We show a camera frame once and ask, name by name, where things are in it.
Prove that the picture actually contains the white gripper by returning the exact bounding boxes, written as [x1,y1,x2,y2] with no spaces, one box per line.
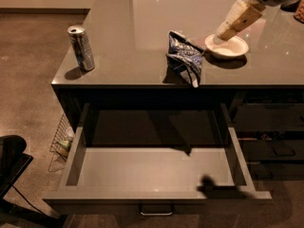
[215,0,298,42]

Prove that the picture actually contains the blue chip bag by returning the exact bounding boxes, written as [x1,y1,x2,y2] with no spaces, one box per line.
[166,30,204,88]

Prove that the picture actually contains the open grey top drawer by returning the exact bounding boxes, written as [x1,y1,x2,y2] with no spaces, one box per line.
[43,104,272,215]

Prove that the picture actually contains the white paper bowl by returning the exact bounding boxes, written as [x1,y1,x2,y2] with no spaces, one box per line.
[205,34,249,60]

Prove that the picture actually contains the dark grey counter cabinet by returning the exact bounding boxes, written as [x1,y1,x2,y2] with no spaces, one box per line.
[52,0,304,126]

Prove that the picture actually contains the dark lower side drawers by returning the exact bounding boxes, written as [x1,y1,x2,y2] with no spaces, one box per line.
[230,90,304,181]

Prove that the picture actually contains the silver blue drink can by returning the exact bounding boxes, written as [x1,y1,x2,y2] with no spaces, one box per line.
[67,25,95,71]

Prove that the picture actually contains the black chair base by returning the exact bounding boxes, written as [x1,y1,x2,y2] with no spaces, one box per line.
[0,135,67,228]

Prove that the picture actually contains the wire mesh waste basket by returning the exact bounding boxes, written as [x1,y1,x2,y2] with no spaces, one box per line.
[48,114,74,172]

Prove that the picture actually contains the metal drawer handle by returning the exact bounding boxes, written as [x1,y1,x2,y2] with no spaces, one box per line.
[139,204,174,217]

